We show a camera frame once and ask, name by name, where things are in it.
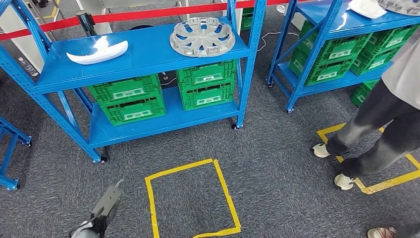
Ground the white floor cable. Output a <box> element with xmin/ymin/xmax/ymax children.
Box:
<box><xmin>257</xmin><ymin>31</ymin><xmax>300</xmax><ymax>52</ymax></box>

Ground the grey wheel cover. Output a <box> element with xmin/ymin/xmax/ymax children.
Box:
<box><xmin>377</xmin><ymin>0</ymin><xmax>420</xmax><ymax>16</ymax></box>
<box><xmin>169</xmin><ymin>17</ymin><xmax>236</xmax><ymax>58</ymax></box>

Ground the red barrier belt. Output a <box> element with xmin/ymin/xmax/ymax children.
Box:
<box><xmin>0</xmin><ymin>0</ymin><xmax>315</xmax><ymax>42</ymax></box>

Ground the person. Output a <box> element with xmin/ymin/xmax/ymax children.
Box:
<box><xmin>367</xmin><ymin>223</ymin><xmax>420</xmax><ymax>238</ymax></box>
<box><xmin>312</xmin><ymin>26</ymin><xmax>420</xmax><ymax>191</ymax></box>

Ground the chrome tube frame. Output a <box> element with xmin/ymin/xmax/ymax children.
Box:
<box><xmin>26</xmin><ymin>0</ymin><xmax>64</xmax><ymax>42</ymax></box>

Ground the yellow floor tape outline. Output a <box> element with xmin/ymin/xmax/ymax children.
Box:
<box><xmin>145</xmin><ymin>158</ymin><xmax>242</xmax><ymax>238</ymax></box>
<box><xmin>316</xmin><ymin>123</ymin><xmax>420</xmax><ymax>195</ymax></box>
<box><xmin>43</xmin><ymin>0</ymin><xmax>61</xmax><ymax>19</ymax></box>

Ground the white furniture panel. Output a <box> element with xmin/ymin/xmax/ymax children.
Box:
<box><xmin>0</xmin><ymin>6</ymin><xmax>45</xmax><ymax>73</ymax></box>

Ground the black stanchion post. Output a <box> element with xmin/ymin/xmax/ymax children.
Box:
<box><xmin>75</xmin><ymin>10</ymin><xmax>98</xmax><ymax>37</ymax></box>

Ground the white curved plastic part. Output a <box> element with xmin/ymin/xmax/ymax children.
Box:
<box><xmin>66</xmin><ymin>35</ymin><xmax>129</xmax><ymax>65</ymax></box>
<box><xmin>348</xmin><ymin>0</ymin><xmax>388</xmax><ymax>19</ymax></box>

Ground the clear plastic bottle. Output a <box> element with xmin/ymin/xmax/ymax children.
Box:
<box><xmin>18</xmin><ymin>57</ymin><xmax>39</xmax><ymax>78</ymax></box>

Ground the blue metal shelf rack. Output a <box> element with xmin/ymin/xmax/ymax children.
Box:
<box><xmin>266</xmin><ymin>0</ymin><xmax>420</xmax><ymax>114</ymax></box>
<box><xmin>0</xmin><ymin>0</ymin><xmax>268</xmax><ymax>164</ymax></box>
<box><xmin>0</xmin><ymin>117</ymin><xmax>33</xmax><ymax>192</ymax></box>

